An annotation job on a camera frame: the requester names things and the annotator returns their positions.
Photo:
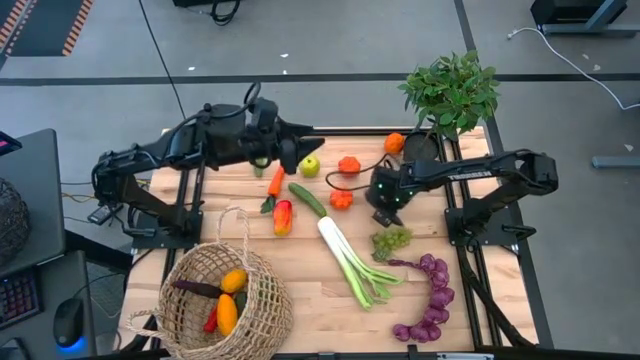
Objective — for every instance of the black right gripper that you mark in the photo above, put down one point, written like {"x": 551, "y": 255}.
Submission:
{"x": 386, "y": 218}

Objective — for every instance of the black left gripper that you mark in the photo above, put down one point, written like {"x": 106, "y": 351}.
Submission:
{"x": 267, "y": 147}

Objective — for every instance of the green grape bunch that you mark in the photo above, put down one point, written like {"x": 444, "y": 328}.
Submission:
{"x": 392, "y": 239}

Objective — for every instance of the green apple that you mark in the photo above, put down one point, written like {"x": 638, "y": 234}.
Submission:
{"x": 310, "y": 166}

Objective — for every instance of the red orange crinkled tomato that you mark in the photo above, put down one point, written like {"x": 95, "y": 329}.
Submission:
{"x": 341, "y": 199}
{"x": 349, "y": 165}

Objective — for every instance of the long green cucumber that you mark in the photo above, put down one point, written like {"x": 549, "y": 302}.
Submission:
{"x": 260, "y": 169}
{"x": 307, "y": 200}

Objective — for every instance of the orange carrot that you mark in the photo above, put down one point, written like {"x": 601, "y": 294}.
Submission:
{"x": 276, "y": 184}

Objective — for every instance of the white green leek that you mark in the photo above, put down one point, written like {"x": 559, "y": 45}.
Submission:
{"x": 332, "y": 240}

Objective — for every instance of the round orange fruit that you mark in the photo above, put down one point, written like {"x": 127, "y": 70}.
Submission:
{"x": 394, "y": 143}

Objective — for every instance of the red yellow mango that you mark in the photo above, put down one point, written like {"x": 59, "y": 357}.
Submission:
{"x": 282, "y": 218}

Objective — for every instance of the purple onion braid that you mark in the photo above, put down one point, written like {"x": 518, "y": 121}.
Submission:
{"x": 440, "y": 300}

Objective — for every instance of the yellow lemon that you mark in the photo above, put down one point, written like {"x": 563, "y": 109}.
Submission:
{"x": 233, "y": 281}

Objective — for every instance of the small dark green cucumber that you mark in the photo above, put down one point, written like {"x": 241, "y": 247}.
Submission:
{"x": 241, "y": 303}

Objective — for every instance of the dark purple eggplant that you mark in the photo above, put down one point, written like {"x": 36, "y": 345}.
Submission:
{"x": 197, "y": 289}

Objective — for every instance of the yellow orange oval fruit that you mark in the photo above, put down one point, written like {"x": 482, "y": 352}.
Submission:
{"x": 227, "y": 315}

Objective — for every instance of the red chili pepper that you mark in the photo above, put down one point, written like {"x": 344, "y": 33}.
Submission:
{"x": 211, "y": 322}

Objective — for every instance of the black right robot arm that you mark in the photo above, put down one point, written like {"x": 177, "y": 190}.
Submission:
{"x": 475, "y": 170}

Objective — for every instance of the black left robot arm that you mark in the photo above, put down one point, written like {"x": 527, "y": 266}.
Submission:
{"x": 150, "y": 150}

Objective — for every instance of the woven straw basket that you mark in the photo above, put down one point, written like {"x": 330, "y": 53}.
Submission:
{"x": 265, "y": 320}

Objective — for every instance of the black plant pot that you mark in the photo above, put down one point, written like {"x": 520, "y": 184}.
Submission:
{"x": 420, "y": 147}

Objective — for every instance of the green leafy plant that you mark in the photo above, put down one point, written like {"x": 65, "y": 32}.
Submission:
{"x": 450, "y": 95}

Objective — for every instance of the black power adapter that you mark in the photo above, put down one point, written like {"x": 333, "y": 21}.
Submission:
{"x": 105, "y": 212}

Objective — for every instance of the grey stand foot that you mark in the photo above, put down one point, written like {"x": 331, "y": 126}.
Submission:
{"x": 617, "y": 161}

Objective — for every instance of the dark grey desk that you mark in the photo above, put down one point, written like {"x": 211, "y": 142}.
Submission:
{"x": 35, "y": 200}

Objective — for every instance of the black equipment stand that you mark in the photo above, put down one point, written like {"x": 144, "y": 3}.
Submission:
{"x": 575, "y": 12}

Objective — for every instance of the black hazard striped mat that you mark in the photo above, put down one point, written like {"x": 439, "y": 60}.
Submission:
{"x": 40, "y": 25}

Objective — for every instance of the black computer monitor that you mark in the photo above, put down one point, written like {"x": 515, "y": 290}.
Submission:
{"x": 7, "y": 145}

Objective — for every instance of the black computer mouse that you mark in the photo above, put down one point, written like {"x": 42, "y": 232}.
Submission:
{"x": 67, "y": 322}

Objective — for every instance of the black keyboard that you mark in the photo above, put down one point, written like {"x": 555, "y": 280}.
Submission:
{"x": 17, "y": 300}

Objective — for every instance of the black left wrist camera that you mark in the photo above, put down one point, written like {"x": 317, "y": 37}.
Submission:
{"x": 264, "y": 112}

